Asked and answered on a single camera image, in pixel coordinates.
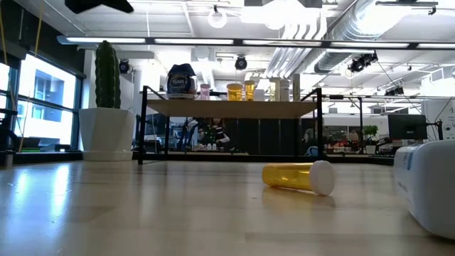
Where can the person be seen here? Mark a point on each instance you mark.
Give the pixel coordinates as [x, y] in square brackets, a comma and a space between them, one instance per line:
[218, 133]
[308, 137]

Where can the small green potted plant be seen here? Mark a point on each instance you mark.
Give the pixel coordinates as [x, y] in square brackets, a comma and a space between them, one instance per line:
[370, 131]

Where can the black track spotlight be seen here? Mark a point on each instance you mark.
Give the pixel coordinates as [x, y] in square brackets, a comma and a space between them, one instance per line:
[394, 91]
[360, 63]

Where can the blue white round object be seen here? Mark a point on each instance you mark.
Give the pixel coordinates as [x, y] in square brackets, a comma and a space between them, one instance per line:
[312, 151]

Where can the wooden shelf black frame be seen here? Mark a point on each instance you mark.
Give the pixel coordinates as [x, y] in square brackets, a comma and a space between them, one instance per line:
[231, 109]

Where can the silver ventilation duct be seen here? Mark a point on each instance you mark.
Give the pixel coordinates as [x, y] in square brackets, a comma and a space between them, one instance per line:
[355, 25]

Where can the white planter pot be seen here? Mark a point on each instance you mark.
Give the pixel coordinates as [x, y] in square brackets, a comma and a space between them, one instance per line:
[106, 135]

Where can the black computer monitor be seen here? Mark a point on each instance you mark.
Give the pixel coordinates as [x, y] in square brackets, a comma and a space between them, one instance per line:
[407, 127]

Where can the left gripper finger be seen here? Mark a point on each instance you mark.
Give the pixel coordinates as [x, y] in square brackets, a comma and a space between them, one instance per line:
[119, 4]
[81, 5]

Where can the black ceiling rail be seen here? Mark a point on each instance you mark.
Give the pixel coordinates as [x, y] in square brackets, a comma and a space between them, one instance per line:
[405, 3]

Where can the green cactus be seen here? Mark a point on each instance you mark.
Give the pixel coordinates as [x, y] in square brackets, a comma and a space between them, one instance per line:
[107, 74]

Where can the wide amber bottle white cap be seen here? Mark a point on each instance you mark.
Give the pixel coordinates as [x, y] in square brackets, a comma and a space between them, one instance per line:
[234, 93]

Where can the long overhead light bar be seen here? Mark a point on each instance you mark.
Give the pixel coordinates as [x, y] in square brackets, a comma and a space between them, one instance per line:
[195, 41]

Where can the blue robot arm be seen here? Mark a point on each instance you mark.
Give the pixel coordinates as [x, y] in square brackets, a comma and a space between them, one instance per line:
[185, 137]

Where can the orange vial white cap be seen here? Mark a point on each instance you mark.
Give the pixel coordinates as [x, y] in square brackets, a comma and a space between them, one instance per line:
[249, 92]

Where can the window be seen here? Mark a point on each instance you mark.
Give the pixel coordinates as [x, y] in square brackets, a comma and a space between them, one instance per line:
[46, 117]

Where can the white bottle grey label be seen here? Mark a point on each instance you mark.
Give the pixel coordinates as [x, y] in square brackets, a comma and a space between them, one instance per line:
[285, 90]

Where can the pink transparent vial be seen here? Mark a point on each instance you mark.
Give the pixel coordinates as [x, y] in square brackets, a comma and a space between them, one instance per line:
[205, 93]

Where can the black round ceiling speaker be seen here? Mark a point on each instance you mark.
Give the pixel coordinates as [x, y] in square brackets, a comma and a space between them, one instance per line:
[241, 63]
[124, 66]

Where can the white bottle blue label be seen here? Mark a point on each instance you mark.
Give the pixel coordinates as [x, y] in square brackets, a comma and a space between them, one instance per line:
[430, 185]

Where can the tall thin vial white cap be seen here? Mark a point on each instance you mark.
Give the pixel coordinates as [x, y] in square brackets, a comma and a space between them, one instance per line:
[296, 87]

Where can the amber vial white cap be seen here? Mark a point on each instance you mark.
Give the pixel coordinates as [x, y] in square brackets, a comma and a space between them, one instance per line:
[284, 176]

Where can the black aluminium table frame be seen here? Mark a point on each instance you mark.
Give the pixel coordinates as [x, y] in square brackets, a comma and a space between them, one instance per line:
[249, 157]

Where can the Tums bottle blue cap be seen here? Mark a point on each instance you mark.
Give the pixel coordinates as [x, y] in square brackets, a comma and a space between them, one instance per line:
[181, 83]

